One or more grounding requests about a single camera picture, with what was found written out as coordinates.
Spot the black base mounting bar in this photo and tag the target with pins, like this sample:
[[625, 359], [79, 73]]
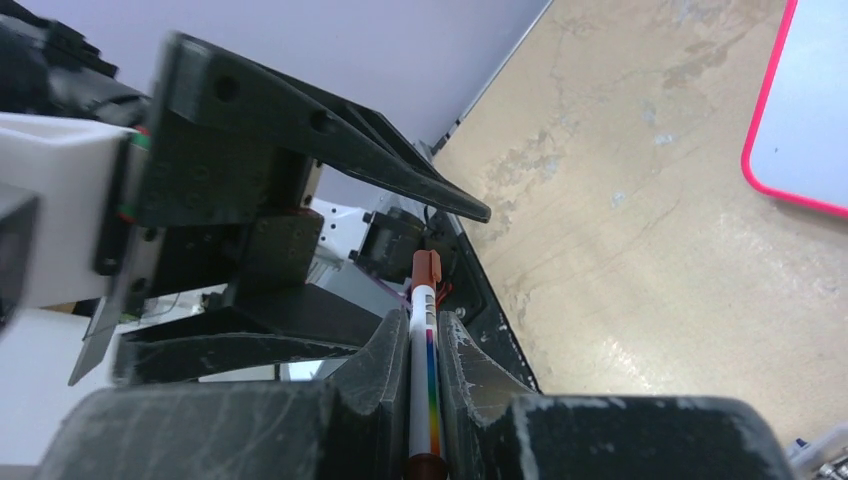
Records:
[[473, 299]]

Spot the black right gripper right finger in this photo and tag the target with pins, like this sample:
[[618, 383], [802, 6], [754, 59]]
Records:
[[497, 428]]

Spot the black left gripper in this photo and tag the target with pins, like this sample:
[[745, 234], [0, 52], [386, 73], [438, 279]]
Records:
[[75, 220]]

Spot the brown marker cap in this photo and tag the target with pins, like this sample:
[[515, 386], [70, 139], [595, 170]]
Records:
[[426, 269]]

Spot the white marker pen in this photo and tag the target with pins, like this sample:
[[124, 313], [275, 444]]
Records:
[[425, 438]]

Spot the pink framed whiteboard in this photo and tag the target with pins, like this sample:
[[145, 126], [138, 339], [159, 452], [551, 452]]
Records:
[[796, 145]]

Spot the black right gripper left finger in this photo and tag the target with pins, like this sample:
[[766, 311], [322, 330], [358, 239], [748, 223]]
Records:
[[351, 425]]

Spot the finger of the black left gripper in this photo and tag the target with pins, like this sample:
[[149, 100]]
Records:
[[220, 122]]

